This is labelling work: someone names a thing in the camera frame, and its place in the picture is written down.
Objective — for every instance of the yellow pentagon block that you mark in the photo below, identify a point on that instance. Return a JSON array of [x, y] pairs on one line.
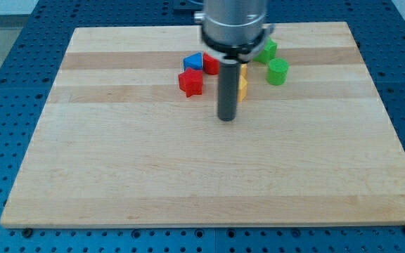
[[242, 88]]

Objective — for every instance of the green star block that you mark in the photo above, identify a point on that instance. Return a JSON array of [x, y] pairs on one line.
[[268, 52]]

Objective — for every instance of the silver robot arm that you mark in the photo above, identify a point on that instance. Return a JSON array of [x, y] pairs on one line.
[[235, 32]]

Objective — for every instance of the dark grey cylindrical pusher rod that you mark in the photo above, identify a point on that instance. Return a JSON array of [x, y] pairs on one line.
[[228, 79]]

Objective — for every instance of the light wooden board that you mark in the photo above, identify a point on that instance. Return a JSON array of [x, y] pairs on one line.
[[119, 145]]

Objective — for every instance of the red round block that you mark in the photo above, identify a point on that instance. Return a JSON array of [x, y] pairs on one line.
[[210, 64]]

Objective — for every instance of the green cylinder block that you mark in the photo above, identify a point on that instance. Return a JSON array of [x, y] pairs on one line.
[[277, 71]]

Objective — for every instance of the yellow block behind rod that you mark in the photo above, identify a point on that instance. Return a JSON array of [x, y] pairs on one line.
[[244, 70]]

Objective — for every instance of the red star block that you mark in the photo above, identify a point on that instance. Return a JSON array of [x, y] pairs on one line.
[[191, 82]]

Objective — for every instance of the blue triangular block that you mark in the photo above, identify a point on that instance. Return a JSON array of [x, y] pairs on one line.
[[194, 61]]

